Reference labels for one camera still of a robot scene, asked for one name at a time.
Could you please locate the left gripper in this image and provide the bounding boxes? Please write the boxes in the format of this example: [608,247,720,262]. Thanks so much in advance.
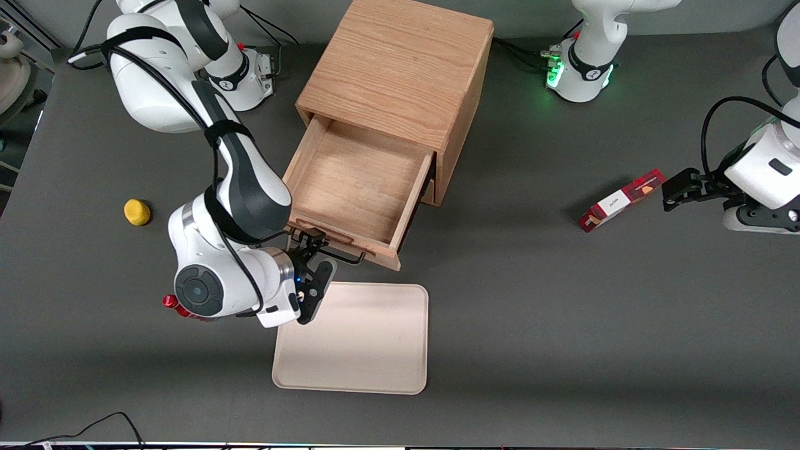
[662,122,800,212]

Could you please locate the long black metal handle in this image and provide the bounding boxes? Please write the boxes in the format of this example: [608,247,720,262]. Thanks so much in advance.
[324,247,366,266]

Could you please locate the wooden drawer with lip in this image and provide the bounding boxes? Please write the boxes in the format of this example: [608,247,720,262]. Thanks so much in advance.
[281,116,435,271]

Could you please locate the red and white box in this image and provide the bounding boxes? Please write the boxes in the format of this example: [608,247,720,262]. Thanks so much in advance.
[578,168,667,233]

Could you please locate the beige plastic tray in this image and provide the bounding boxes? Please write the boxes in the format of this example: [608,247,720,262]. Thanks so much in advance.
[272,281,429,396]

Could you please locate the red bottle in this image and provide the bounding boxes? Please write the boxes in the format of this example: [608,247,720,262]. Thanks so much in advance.
[162,294,216,322]

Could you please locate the yellow lemon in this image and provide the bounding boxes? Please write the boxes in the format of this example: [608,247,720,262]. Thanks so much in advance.
[124,199,152,226]

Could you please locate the oak wooden cabinet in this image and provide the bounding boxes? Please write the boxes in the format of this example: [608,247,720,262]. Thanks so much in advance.
[295,0,494,207]

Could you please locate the beige round object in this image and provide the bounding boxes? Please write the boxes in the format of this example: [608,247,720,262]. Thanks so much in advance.
[0,31,33,116]

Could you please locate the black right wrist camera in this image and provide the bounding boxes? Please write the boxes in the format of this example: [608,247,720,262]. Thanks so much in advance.
[291,228,328,256]

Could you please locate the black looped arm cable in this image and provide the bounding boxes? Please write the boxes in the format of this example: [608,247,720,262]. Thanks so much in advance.
[701,96,800,176]

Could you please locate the black left base cables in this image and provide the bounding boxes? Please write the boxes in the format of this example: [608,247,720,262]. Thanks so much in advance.
[494,37,554,71]

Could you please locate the black base cables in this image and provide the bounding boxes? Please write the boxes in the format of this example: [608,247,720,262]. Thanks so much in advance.
[494,37,554,71]
[241,6,301,46]

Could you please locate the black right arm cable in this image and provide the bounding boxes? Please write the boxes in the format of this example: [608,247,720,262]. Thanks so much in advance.
[67,0,266,316]

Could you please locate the thin black loose cable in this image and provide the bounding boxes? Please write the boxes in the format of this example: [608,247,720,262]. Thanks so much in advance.
[19,412,146,450]

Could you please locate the black right base cables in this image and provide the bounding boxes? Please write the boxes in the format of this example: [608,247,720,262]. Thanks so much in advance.
[241,6,301,46]

